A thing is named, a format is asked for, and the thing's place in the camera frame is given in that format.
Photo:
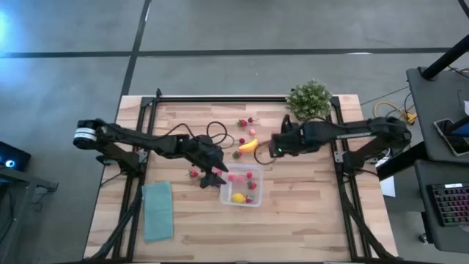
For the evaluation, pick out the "yellow toy lemon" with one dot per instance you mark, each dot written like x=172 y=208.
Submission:
x=238 y=198

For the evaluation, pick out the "white paper sheet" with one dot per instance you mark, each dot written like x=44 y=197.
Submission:
x=388 y=187

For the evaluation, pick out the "small desk caster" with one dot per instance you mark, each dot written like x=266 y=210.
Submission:
x=423 y=238

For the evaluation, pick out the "black desk support bar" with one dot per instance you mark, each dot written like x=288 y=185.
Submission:
x=399 y=165

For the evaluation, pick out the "red toy strawberry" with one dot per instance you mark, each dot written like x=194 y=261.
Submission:
x=242 y=123
x=252 y=185
x=249 y=199
x=237 y=154
x=249 y=175
x=193 y=173

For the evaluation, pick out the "black aluminium extrusion frame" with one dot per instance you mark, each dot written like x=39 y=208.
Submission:
x=220 y=99

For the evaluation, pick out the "teal folded cloth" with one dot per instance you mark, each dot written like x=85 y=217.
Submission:
x=157 y=212

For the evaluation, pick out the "black smartphone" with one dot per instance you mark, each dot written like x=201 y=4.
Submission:
x=445 y=130

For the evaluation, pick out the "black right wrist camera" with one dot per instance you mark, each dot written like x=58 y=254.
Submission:
x=279 y=150

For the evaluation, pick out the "grey side desk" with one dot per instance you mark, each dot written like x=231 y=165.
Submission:
x=450 y=238
x=432 y=102

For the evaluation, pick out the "backlit black keyboard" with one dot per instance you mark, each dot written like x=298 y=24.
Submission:
x=452 y=205

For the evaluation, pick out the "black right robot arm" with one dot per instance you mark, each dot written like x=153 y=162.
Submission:
x=348 y=130

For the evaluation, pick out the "black box with blue light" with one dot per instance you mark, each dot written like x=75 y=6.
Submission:
x=18 y=154

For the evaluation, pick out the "yellow toy banana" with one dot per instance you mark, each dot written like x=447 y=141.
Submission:
x=248 y=146

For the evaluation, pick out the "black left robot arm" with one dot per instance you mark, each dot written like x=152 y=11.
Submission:
x=124 y=135

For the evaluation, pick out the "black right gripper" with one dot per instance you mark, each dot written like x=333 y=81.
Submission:
x=293 y=137

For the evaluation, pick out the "black round pole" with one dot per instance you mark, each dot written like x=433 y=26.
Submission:
x=445 y=56

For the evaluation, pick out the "clear plastic tupperware container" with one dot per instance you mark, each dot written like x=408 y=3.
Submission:
x=224 y=194

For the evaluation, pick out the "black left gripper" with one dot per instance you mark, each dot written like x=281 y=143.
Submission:
x=199 y=148

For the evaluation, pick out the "potted green plant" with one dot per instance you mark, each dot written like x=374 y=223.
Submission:
x=308 y=99

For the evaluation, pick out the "dark metal stand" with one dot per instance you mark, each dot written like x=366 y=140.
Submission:
x=22 y=179

